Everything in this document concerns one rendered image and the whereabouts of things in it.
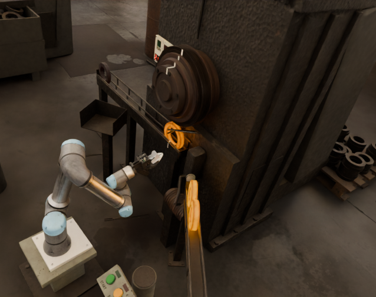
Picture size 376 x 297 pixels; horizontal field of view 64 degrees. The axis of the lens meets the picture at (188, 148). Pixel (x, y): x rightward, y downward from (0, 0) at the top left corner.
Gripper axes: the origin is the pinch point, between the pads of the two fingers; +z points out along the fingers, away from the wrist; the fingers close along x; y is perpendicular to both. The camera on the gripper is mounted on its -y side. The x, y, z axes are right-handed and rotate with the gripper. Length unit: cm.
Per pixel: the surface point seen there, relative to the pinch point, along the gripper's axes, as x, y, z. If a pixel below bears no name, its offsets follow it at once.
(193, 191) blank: -34.7, 3.7, -0.7
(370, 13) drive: -36, 60, 117
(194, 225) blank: -51, 3, -12
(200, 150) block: -11.7, -0.7, 21.0
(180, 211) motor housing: -27.7, -22.1, -7.8
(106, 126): 57, -12, -13
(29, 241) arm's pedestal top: 10, -20, -89
